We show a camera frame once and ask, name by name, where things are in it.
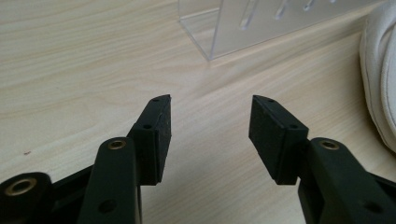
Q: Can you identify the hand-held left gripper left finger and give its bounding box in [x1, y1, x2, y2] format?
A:
[77, 93, 173, 224]

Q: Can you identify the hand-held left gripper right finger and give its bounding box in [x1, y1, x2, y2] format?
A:
[247, 94, 396, 224]

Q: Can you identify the clear acrylic rack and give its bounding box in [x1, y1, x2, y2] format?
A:
[177, 0, 387, 62]

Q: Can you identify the white shoe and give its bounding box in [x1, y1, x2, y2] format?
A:
[359, 0, 396, 154]

